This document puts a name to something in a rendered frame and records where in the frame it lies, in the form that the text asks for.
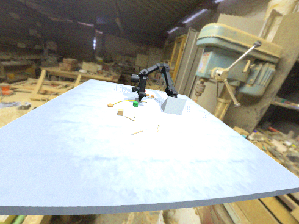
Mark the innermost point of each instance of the green wooden block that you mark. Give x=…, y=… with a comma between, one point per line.
x=135, y=103

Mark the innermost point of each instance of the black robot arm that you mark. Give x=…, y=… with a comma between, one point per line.
x=143, y=76

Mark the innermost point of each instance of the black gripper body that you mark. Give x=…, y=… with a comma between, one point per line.
x=142, y=90

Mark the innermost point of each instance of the light wooden block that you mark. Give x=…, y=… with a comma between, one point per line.
x=120, y=112

